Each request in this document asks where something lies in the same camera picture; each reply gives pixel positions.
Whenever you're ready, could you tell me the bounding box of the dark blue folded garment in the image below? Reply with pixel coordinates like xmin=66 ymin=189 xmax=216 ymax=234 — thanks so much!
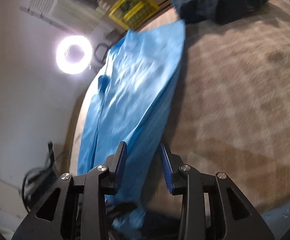
xmin=171 ymin=0 xmax=271 ymax=25

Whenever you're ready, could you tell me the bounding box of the light blue striped coat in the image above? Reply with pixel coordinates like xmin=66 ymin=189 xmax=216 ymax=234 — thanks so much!
xmin=77 ymin=20 xmax=187 ymax=233

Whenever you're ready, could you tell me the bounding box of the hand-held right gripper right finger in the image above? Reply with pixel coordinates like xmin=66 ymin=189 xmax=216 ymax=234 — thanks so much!
xmin=159 ymin=142 xmax=276 ymax=240

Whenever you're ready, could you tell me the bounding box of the black metal clothes rack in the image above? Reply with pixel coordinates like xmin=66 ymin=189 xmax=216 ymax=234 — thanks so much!
xmin=92 ymin=0 xmax=175 ymax=64

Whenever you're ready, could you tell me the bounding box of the white ring light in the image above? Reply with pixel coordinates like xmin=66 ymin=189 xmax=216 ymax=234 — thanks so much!
xmin=56 ymin=35 xmax=93 ymax=74

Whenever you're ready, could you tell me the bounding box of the yellow patterned box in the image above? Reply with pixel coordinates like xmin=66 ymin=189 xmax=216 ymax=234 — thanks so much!
xmin=109 ymin=0 xmax=159 ymax=29

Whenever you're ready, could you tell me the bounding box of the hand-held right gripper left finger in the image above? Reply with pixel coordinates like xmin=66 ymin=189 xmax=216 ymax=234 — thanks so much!
xmin=12 ymin=141 xmax=128 ymax=240

